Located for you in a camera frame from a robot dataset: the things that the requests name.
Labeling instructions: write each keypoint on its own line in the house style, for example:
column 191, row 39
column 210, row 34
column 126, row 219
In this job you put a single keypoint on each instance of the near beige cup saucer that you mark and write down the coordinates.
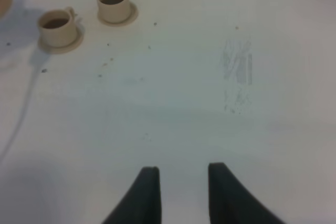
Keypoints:
column 62, row 50

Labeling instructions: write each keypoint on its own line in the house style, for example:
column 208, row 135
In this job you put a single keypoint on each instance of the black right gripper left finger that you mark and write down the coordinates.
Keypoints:
column 142, row 202

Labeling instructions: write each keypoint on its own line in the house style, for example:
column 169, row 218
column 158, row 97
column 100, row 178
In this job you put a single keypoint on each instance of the beige cup saucer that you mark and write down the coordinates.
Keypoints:
column 133, row 16
column 62, row 50

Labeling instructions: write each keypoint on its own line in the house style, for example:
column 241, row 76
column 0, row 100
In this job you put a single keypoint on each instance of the near beige teacup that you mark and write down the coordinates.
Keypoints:
column 57, row 27

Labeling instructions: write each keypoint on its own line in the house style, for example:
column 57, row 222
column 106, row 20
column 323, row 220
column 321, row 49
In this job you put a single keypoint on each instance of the far beige teacup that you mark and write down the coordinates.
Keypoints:
column 114, row 11

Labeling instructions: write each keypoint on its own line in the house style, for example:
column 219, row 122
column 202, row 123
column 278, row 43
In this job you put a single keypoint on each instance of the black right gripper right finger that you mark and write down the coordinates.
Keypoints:
column 230, row 202

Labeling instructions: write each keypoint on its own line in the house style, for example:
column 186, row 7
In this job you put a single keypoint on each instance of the far beige cup saucer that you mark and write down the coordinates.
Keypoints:
column 133, row 16

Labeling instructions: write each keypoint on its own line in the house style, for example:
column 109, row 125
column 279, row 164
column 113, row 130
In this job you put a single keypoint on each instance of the beige teacup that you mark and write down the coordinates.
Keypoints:
column 114, row 11
column 57, row 27

